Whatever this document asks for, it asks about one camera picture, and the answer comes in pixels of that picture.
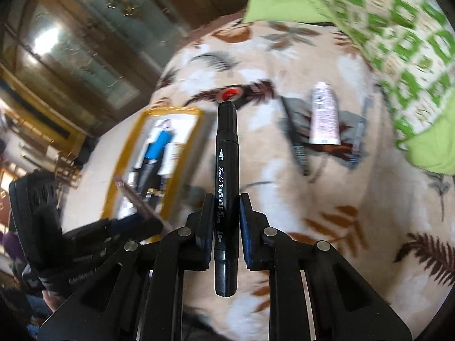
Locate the pink tube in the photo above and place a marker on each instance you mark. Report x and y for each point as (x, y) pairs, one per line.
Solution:
(324, 117)

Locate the black marker with white print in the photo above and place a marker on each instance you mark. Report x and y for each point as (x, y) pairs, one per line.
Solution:
(301, 156)

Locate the wooden glass cabinet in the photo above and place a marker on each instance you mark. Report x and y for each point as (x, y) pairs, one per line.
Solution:
(89, 42)

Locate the pen with blue cap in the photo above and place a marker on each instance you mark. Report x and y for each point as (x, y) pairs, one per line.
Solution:
(359, 138)

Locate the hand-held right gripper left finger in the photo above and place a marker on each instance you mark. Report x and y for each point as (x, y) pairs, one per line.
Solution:
(208, 223)

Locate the brown tube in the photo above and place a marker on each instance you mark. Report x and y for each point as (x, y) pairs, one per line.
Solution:
(142, 204)

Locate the blue tube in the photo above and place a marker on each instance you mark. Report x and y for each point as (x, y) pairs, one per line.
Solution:
(159, 145)

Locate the wooden chair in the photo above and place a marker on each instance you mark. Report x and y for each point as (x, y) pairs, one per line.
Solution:
(67, 170)

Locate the red black round case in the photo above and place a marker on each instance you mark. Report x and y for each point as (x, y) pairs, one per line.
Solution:
(240, 94)

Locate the leaf printed blanket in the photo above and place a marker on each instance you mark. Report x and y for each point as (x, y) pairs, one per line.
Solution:
(302, 202)

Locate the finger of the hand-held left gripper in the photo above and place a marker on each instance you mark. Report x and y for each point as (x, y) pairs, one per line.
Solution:
(124, 229)

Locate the white tray with yellow rim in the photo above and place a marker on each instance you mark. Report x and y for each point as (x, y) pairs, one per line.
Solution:
(177, 142)

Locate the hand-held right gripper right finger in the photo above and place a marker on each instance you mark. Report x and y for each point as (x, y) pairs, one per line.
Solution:
(246, 227)

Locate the black marker with yellow caps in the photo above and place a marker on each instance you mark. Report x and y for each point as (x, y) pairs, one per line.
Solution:
(145, 179)

